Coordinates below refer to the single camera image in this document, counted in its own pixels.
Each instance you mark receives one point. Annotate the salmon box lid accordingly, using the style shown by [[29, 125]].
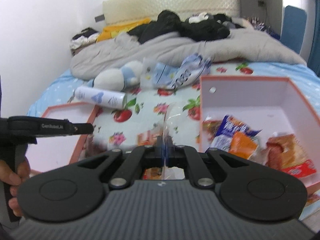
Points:
[[70, 116]]

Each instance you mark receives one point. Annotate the blue floral bed sheet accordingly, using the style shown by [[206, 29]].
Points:
[[145, 112]]

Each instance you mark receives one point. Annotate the black white clothes heap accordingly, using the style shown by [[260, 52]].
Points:
[[83, 38]]

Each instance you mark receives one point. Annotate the brown biscuit snack pouch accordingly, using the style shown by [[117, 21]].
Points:
[[282, 150]]

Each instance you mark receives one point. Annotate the plain orange snack pouch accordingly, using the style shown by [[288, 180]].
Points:
[[242, 145]]

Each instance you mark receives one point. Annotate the person's left hand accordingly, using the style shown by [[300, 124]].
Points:
[[10, 175]]

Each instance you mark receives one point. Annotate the yellow cloth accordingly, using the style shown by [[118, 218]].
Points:
[[112, 31]]

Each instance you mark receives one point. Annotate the blue white snack bag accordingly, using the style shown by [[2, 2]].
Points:
[[232, 127]]

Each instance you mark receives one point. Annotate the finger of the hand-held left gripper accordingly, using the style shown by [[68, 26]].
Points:
[[83, 128]]

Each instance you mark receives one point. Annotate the salmon cardboard box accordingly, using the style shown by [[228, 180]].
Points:
[[250, 97]]

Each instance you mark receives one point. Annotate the crumpled blue white plastic bag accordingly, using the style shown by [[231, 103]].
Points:
[[192, 72]]

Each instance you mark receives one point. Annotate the white blue plush toy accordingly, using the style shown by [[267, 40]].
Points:
[[110, 78]]

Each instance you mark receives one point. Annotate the grey duvet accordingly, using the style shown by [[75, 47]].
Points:
[[162, 50]]

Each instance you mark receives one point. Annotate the blue covered chair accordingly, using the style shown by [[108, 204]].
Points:
[[293, 27]]

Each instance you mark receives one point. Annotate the clear plastic snack wrapper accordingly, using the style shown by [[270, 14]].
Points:
[[167, 127]]

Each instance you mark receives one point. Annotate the grey wall switch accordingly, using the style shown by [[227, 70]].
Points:
[[99, 18]]

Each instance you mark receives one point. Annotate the brown cardboard carton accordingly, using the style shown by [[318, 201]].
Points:
[[75, 51]]

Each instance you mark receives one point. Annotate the orange patterned snack pouch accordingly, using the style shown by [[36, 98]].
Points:
[[211, 127]]

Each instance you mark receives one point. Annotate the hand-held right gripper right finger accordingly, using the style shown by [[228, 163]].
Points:
[[168, 150]]

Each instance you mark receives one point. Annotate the white spray bottle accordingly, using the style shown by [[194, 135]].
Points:
[[100, 97]]

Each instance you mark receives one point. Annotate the row of cosmetic bottles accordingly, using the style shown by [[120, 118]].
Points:
[[256, 22]]

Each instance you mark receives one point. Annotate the black wall socket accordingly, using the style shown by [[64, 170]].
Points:
[[261, 3]]

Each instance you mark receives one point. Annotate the dark folded clothes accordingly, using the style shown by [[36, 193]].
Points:
[[225, 20]]

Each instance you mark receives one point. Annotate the blue curtain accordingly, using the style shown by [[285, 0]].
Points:
[[315, 50]]

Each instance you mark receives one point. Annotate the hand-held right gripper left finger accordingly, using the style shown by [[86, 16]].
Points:
[[161, 150]]

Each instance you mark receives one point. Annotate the black jacket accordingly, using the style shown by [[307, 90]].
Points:
[[200, 30]]

